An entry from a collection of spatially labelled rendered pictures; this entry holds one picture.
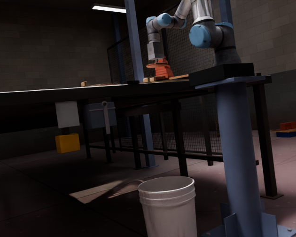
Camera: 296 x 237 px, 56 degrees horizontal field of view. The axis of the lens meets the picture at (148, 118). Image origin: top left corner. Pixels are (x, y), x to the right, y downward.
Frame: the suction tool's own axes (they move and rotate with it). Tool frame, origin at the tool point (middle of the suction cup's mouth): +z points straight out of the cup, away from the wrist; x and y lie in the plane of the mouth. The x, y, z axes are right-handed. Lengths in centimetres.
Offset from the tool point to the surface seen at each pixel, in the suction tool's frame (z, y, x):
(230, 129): 44, -3, 49
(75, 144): 40, 70, 16
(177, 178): 69, 15, 21
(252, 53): -75, -484, -214
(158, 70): -10, -61, -69
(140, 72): -26, -111, -164
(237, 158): 60, -3, 50
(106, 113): 27, 53, 19
